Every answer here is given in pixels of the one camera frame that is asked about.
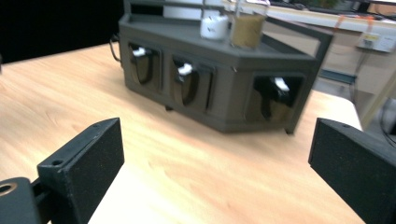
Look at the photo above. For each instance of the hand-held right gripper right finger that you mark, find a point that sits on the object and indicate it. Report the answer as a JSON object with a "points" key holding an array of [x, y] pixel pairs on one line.
{"points": [[358, 168]]}

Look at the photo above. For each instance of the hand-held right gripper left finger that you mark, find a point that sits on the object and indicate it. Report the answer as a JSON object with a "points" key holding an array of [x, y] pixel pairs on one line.
{"points": [[90, 168]]}

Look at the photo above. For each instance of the black corner shelf rack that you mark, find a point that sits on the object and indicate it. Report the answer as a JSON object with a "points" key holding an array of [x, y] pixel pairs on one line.
{"points": [[230, 74]]}

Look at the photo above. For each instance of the brown powder spice jar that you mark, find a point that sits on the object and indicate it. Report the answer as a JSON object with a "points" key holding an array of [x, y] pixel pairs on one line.
{"points": [[247, 31]]}

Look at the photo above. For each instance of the white powder spice jar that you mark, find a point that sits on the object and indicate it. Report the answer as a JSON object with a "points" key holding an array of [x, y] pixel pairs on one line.
{"points": [[214, 28]]}

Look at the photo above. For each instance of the grey metal bracket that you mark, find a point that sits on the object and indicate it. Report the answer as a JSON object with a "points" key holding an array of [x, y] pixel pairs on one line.
{"points": [[337, 77]]}

